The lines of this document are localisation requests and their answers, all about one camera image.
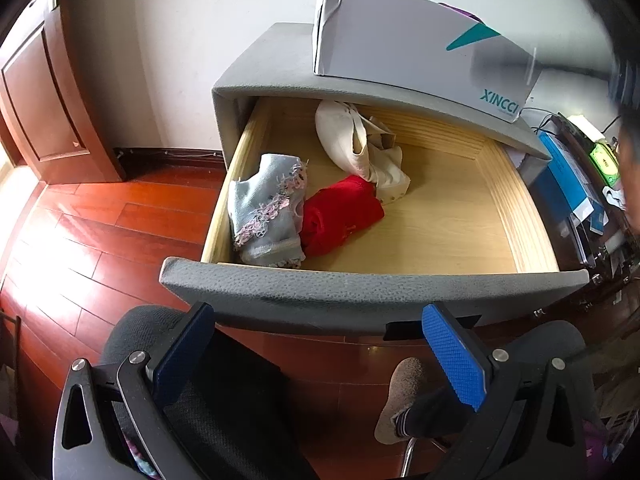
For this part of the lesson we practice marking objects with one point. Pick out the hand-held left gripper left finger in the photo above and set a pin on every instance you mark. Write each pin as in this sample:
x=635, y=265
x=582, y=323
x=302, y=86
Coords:
x=184, y=357

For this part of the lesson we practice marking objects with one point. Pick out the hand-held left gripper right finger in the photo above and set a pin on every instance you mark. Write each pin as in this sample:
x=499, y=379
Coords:
x=456, y=357

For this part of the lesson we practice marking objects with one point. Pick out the wooden drawer with grey front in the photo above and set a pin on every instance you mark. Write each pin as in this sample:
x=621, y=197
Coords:
x=450, y=220

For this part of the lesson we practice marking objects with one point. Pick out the purple underwear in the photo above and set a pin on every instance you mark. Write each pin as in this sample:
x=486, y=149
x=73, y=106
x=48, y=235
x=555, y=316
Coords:
x=462, y=11

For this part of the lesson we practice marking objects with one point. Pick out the white cardboard box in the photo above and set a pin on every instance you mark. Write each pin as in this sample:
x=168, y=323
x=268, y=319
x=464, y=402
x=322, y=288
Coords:
x=390, y=35

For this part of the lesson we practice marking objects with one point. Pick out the person's right forearm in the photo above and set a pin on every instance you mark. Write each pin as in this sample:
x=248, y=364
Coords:
x=631, y=170

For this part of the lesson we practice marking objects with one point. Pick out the light blue lace underwear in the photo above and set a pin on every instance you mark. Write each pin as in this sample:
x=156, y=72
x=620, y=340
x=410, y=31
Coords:
x=265, y=210

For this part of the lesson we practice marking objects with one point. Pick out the red underwear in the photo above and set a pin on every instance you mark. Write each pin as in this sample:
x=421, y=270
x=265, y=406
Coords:
x=340, y=215

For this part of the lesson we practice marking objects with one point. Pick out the cream beige underwear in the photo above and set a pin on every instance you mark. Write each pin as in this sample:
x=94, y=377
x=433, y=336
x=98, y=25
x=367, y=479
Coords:
x=345, y=140

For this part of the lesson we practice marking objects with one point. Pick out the grey slipper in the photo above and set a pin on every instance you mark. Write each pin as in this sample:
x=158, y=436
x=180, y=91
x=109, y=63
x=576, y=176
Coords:
x=397, y=400

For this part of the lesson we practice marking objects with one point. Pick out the black mesh chair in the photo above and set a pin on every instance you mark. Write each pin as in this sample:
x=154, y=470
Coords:
x=235, y=410

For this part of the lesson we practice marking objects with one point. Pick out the green packet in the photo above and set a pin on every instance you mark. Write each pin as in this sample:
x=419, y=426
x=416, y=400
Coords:
x=605, y=162

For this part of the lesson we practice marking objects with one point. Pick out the blue box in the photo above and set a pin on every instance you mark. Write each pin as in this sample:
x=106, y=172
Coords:
x=562, y=180

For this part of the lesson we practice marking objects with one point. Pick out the purple patterned clothing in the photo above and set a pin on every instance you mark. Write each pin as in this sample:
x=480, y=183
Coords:
x=597, y=442

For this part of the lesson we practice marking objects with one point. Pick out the brown wooden door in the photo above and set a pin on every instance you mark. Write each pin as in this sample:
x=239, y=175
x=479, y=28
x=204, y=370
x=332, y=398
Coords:
x=45, y=95

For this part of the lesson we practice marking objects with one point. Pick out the grey nightstand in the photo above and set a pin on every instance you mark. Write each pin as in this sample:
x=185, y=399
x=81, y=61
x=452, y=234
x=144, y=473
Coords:
x=280, y=65

